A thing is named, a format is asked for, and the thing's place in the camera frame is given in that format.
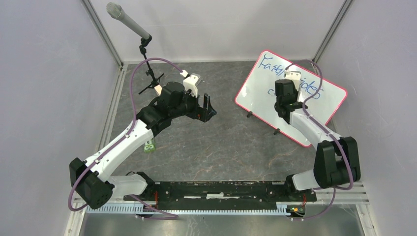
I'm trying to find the black microphone stand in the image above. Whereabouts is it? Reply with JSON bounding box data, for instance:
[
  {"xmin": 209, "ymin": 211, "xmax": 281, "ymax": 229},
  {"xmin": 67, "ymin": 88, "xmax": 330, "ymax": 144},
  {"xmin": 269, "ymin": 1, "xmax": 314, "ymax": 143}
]
[{"xmin": 138, "ymin": 35, "xmax": 164, "ymax": 95}]

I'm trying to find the grey microphone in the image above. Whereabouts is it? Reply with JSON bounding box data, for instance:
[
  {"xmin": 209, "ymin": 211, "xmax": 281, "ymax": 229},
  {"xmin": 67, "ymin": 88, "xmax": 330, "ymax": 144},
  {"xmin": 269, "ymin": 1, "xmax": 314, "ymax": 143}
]
[{"xmin": 106, "ymin": 2, "xmax": 151, "ymax": 40}]

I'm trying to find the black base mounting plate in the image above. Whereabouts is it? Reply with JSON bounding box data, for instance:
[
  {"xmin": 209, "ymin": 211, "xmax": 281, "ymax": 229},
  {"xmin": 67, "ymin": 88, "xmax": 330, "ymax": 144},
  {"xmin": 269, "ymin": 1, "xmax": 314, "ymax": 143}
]
[{"xmin": 138, "ymin": 181, "xmax": 317, "ymax": 210}]

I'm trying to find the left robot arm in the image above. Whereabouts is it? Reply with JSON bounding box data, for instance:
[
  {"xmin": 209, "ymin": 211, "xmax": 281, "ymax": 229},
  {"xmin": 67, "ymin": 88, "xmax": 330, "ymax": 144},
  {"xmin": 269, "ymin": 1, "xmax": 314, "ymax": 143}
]
[{"xmin": 69, "ymin": 82, "xmax": 217, "ymax": 209}]

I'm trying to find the white slotted cable duct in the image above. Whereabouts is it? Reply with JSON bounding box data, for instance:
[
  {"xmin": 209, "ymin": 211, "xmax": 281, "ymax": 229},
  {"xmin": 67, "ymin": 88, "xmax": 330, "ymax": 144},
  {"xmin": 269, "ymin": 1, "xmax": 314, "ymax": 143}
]
[{"xmin": 86, "ymin": 202, "xmax": 305, "ymax": 216}]

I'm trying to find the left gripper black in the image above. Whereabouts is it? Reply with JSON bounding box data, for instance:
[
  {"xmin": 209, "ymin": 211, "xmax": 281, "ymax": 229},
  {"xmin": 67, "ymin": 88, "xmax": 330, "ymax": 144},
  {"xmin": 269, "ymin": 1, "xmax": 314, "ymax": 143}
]
[{"xmin": 170, "ymin": 88, "xmax": 216, "ymax": 122}]

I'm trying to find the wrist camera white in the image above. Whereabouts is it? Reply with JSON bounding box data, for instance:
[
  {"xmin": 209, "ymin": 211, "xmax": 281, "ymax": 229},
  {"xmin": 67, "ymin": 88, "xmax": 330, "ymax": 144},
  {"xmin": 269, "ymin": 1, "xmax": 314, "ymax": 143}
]
[
  {"xmin": 284, "ymin": 67, "xmax": 305, "ymax": 91},
  {"xmin": 180, "ymin": 70, "xmax": 202, "ymax": 98}
]

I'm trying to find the pink framed whiteboard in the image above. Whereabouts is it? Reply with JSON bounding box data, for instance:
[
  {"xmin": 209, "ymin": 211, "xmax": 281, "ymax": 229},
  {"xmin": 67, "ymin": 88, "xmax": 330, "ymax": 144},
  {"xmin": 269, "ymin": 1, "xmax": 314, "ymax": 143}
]
[{"xmin": 235, "ymin": 50, "xmax": 348, "ymax": 147}]

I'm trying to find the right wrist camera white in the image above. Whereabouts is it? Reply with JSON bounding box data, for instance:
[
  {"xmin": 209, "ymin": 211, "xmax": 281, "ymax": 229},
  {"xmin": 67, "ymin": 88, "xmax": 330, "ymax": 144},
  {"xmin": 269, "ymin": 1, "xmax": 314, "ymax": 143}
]
[{"xmin": 284, "ymin": 67, "xmax": 305, "ymax": 91}]

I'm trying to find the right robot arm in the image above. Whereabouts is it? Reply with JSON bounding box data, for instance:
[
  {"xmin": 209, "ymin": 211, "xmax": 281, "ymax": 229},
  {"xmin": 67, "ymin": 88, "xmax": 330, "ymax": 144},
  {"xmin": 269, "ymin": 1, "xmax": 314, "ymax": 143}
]
[{"xmin": 274, "ymin": 79, "xmax": 361, "ymax": 201}]

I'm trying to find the green number block toy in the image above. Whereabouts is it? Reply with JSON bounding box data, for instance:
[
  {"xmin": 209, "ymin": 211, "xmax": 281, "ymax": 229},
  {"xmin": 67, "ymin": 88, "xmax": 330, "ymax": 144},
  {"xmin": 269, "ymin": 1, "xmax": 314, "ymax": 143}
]
[{"xmin": 144, "ymin": 138, "xmax": 156, "ymax": 153}]

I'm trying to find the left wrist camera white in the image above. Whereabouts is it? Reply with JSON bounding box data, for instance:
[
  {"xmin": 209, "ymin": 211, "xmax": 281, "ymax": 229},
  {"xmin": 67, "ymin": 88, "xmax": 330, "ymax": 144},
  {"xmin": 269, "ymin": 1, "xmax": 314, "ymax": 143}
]
[{"xmin": 180, "ymin": 70, "xmax": 202, "ymax": 98}]

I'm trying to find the red plate with blocks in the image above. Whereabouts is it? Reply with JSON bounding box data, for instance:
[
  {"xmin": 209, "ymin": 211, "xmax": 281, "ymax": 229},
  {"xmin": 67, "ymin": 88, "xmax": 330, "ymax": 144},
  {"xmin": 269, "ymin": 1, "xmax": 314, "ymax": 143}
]
[{"xmin": 153, "ymin": 85, "xmax": 163, "ymax": 96}]

